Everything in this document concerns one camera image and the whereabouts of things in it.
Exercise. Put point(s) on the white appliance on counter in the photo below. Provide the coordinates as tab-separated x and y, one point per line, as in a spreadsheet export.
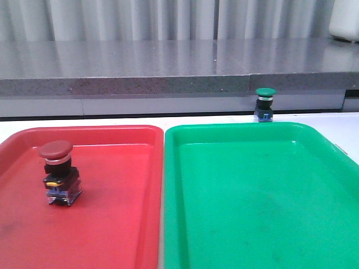
344	20

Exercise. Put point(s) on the red plastic tray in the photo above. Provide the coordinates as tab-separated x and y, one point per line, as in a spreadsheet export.
114	223

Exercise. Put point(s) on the red mushroom push button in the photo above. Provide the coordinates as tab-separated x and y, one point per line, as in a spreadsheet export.
62	182

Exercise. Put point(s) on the grey stone counter ledge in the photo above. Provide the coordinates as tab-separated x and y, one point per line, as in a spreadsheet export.
95	78

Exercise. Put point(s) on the green plastic tray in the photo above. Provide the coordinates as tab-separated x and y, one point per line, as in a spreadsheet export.
258	195

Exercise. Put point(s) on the green mushroom push button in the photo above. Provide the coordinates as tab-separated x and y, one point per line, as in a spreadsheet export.
263	111

